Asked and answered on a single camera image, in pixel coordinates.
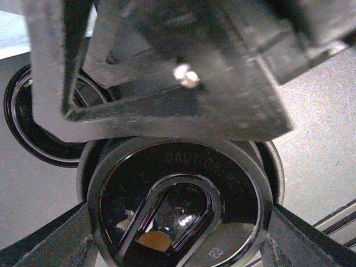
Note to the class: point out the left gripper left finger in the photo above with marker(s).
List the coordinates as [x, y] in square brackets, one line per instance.
[65, 241]

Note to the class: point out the black coffee cup lid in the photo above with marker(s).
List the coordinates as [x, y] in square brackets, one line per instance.
[158, 201]

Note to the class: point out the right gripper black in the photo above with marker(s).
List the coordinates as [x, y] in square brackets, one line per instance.
[135, 39]

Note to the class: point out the black table edge rail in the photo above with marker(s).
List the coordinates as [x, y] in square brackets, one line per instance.
[340, 225]

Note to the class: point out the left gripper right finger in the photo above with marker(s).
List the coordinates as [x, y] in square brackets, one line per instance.
[293, 242]

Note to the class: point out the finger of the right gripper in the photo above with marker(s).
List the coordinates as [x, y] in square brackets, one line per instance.
[178, 103]

